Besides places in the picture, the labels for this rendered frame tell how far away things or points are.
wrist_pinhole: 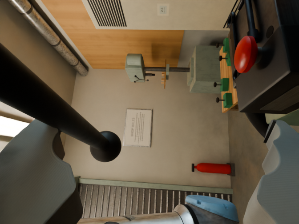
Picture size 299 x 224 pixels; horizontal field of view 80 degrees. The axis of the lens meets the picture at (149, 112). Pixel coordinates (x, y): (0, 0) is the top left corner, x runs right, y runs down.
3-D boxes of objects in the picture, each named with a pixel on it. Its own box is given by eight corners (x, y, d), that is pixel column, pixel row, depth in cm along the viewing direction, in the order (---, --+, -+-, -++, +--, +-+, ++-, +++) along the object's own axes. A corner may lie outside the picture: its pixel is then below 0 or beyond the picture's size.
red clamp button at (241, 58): (241, 51, 17) (230, 51, 17) (257, 27, 14) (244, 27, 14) (244, 79, 16) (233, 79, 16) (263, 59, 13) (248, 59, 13)
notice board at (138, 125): (152, 109, 309) (126, 108, 312) (152, 109, 307) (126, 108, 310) (150, 147, 293) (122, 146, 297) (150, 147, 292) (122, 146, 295)
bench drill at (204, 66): (236, 65, 270) (132, 62, 281) (258, 40, 209) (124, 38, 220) (238, 95, 260) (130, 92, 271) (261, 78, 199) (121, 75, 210)
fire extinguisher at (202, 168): (229, 162, 281) (191, 160, 285) (234, 163, 262) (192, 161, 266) (230, 174, 276) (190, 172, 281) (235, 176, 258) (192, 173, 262)
